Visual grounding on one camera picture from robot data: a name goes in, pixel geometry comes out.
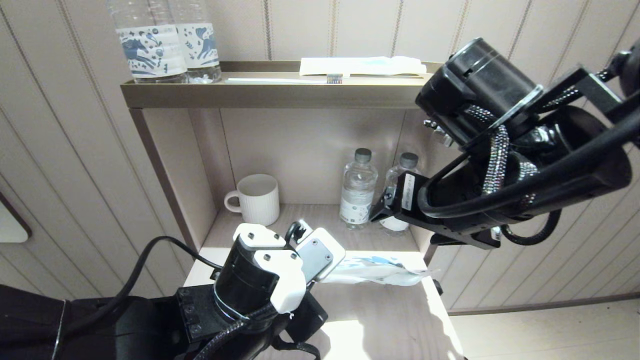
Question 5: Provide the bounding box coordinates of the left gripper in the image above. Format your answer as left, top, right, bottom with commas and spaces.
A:
281, 292, 329, 346

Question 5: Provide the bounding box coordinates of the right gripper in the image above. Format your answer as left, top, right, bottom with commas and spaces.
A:
369, 159, 503, 251

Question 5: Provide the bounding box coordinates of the white blue printed bag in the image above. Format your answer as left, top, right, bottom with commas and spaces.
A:
320, 255, 434, 288

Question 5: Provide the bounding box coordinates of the white flat toiletry packet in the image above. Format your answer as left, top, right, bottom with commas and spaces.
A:
299, 56, 429, 78

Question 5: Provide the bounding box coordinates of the small grey-cap water bottle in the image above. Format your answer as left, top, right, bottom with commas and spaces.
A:
339, 148, 379, 231
379, 152, 422, 236

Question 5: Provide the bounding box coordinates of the white ribbed mug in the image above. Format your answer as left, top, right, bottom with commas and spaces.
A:
224, 173, 281, 227

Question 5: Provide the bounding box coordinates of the beige wooden shelf unit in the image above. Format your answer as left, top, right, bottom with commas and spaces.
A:
120, 60, 467, 360

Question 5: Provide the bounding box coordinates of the white toothbrush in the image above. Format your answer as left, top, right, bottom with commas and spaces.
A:
224, 73, 344, 85

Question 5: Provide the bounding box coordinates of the large blue-label water bottle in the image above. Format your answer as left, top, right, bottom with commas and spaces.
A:
168, 0, 223, 84
107, 0, 190, 84

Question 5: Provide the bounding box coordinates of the white panel with dark rim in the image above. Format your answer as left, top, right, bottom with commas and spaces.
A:
0, 192, 33, 244

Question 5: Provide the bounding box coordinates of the black cable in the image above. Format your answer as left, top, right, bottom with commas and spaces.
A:
500, 209, 563, 247
416, 107, 640, 220
64, 236, 224, 342

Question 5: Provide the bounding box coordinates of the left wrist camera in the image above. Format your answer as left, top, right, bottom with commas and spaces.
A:
286, 220, 347, 284

